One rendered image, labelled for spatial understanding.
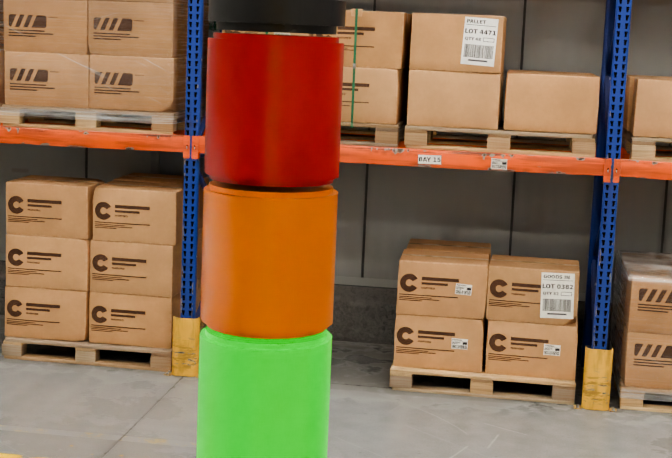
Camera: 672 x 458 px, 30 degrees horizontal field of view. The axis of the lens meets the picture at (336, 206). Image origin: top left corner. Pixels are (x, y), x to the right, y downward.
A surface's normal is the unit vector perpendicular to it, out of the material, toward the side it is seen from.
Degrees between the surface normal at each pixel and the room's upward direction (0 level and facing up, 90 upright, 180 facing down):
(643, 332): 90
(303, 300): 90
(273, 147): 90
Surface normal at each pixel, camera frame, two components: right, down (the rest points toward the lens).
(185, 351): -0.14, 0.13
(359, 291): -0.11, -0.70
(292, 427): 0.49, 0.14
